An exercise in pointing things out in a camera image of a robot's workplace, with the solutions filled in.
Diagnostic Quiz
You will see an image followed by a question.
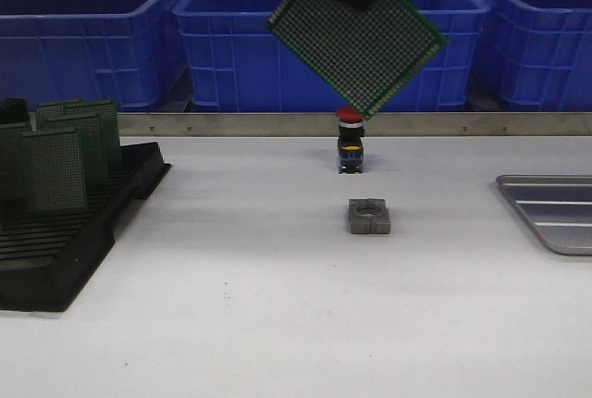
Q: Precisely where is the green perforated circuit board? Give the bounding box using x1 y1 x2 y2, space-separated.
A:
44 114 109 190
1 121 31 229
35 99 81 131
64 100 123 170
20 128 88 215
266 0 448 119

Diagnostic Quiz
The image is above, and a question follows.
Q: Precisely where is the silver metal tray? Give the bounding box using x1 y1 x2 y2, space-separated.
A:
496 175 591 256

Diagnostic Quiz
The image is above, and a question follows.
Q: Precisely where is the black slotted board rack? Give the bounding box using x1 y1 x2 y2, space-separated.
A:
0 98 172 314

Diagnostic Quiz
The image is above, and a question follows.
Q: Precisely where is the red emergency stop button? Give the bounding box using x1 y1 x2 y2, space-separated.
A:
336 106 365 174

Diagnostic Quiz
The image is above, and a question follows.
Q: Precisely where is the blue plastic bin centre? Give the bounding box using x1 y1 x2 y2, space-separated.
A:
173 0 488 113

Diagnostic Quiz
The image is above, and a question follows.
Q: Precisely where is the blue plastic bin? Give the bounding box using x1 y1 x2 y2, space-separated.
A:
473 0 591 112
173 0 488 113
1 0 185 112

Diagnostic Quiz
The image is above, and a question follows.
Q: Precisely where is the blue plastic bin right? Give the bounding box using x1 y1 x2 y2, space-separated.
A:
473 0 591 112

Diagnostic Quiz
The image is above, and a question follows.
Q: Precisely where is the grey split clamp block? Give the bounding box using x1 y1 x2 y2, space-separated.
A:
348 198 392 235

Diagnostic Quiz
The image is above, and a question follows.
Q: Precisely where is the blue plastic bin left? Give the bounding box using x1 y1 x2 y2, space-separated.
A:
1 0 185 112

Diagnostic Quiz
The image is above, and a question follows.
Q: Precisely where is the metal rail strip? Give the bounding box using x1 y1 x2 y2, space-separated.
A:
118 112 591 137

